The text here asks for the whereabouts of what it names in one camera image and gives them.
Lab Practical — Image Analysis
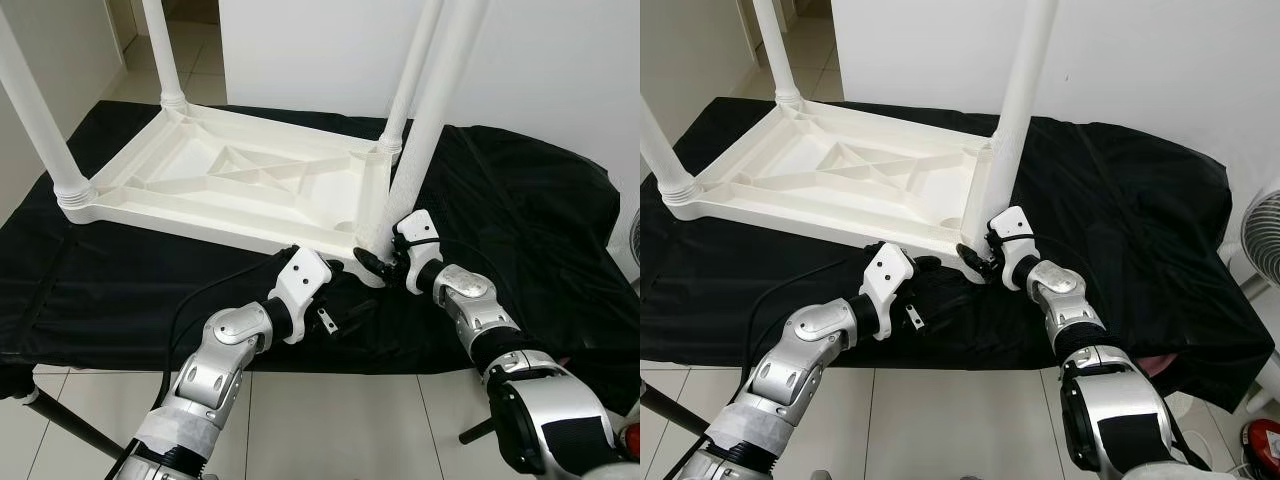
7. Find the white plastic table top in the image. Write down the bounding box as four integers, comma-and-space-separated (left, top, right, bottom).
58, 100, 401, 289
660, 95, 996, 281

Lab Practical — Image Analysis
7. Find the white plastic table leg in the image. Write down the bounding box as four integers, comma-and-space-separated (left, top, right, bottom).
362, 0, 491, 256
140, 0, 189, 109
958, 0, 1059, 251
378, 0, 446, 156
750, 0, 803, 106
0, 10, 96, 211
640, 100, 699, 206

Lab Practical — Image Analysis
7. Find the black tablecloth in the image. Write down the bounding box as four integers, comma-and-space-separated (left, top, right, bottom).
0, 100, 640, 416
640, 95, 1276, 411

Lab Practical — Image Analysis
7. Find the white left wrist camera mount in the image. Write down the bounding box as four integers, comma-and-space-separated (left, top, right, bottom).
268, 245, 334, 344
862, 242, 919, 341

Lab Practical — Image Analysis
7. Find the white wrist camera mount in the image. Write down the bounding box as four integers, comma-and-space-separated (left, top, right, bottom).
862, 242, 919, 341
988, 205, 1036, 291
392, 208, 441, 294
268, 245, 334, 344

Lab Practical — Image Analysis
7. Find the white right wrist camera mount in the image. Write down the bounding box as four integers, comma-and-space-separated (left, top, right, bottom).
988, 205, 1036, 291
392, 208, 441, 294

